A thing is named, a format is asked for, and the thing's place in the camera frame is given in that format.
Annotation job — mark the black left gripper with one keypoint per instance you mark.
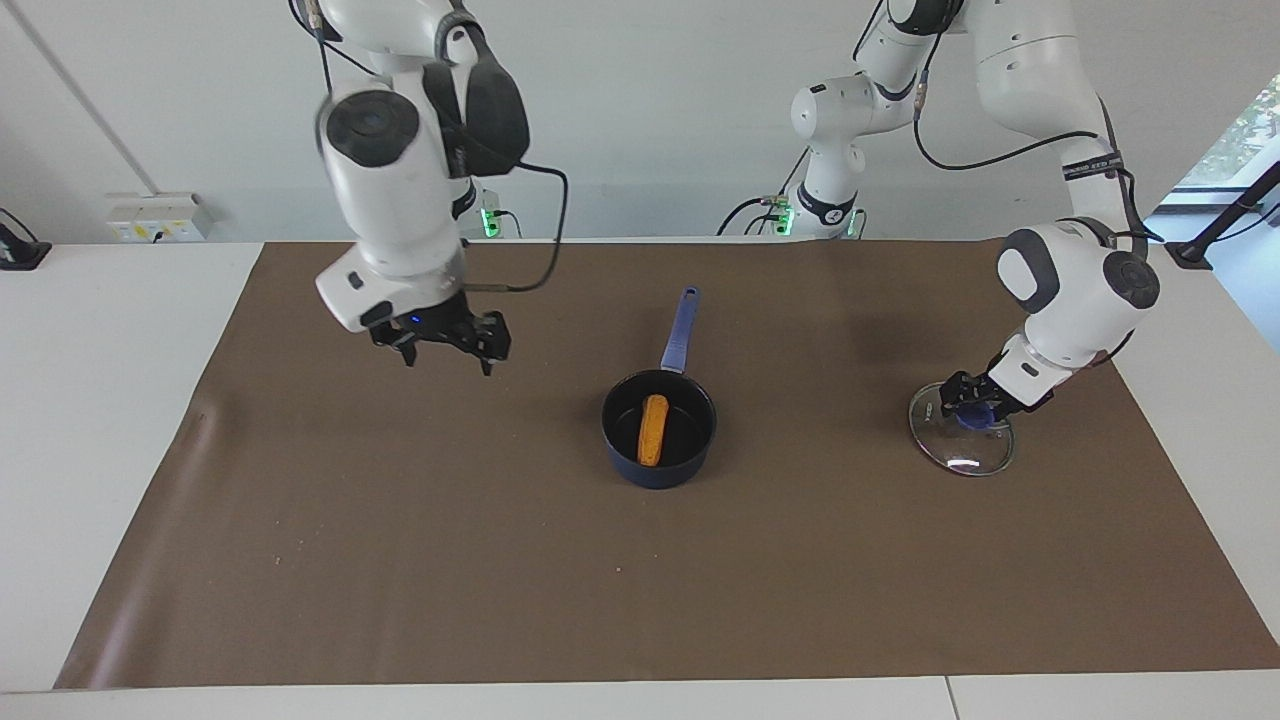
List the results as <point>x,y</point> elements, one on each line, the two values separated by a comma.
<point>1008,402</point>

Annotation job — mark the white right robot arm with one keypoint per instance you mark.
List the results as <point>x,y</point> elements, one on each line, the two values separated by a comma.
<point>395,200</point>

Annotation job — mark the black table clamp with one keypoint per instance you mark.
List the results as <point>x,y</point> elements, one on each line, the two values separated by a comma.
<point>20,252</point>

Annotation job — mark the white wall socket box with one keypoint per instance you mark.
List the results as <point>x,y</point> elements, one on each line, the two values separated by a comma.
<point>155,218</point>

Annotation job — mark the black camera stand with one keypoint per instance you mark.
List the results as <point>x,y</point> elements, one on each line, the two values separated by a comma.
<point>1215,228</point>

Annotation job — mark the window with green trees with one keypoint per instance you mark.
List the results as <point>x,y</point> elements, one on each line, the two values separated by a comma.
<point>1240,140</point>

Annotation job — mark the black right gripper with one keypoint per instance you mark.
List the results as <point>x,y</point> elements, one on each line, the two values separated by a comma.
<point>430,322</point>

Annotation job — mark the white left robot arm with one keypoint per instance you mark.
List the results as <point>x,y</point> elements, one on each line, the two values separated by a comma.
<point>1075,290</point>

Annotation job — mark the brown table mat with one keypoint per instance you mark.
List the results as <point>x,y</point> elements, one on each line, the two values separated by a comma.
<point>640,580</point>

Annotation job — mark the glass lid with blue knob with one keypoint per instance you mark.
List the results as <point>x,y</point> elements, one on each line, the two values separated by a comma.
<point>960,450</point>

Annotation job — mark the yellow corn cob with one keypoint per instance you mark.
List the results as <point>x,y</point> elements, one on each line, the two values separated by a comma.
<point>653,430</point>

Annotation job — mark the dark blue saucepan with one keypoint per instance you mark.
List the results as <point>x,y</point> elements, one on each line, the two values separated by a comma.
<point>680,330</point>

